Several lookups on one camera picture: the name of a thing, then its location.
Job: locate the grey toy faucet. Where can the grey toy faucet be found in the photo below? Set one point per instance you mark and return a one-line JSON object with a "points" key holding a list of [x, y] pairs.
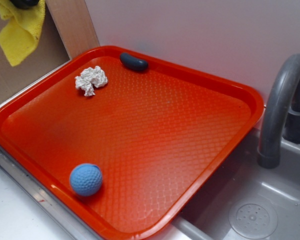
{"points": [[282, 114]]}

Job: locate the aluminium table edge rail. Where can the aluminium table edge rail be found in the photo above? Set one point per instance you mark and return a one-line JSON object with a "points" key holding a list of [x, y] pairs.
{"points": [[28, 211]]}

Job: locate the light wooden board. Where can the light wooden board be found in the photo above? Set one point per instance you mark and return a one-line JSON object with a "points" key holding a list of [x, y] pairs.
{"points": [[74, 25]]}

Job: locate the grey toy sink basin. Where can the grey toy sink basin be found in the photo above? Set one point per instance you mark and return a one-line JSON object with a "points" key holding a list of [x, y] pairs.
{"points": [[244, 201]]}

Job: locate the red plastic tray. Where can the red plastic tray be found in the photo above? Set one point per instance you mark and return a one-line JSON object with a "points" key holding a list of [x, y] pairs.
{"points": [[156, 136]]}

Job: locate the crumpled white paper towel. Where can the crumpled white paper towel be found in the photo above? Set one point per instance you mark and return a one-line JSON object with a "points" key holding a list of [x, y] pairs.
{"points": [[91, 79]]}

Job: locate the dark grey bean-shaped object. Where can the dark grey bean-shaped object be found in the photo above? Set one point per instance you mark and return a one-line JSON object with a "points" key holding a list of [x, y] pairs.
{"points": [[133, 63]]}

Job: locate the yellow cloth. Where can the yellow cloth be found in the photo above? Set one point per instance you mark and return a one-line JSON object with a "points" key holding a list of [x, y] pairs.
{"points": [[21, 35]]}

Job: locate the blue dimpled ball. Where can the blue dimpled ball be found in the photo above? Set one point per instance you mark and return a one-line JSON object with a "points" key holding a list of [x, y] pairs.
{"points": [[86, 179]]}

